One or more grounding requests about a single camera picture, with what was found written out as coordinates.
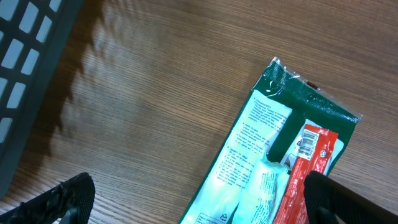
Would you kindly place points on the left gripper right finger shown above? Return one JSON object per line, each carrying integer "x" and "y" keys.
{"x": 330, "y": 202}

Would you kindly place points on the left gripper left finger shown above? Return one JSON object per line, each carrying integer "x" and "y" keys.
{"x": 69, "y": 202}

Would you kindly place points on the red sachet stick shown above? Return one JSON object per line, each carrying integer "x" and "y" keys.
{"x": 314, "y": 153}

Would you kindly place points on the pale teal sachet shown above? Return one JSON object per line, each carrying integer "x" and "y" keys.
{"x": 260, "y": 200}

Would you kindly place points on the green plastic packet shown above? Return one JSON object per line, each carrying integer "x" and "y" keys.
{"x": 268, "y": 126}

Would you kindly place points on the grey plastic shopping basket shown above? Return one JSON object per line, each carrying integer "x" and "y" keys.
{"x": 33, "y": 36}

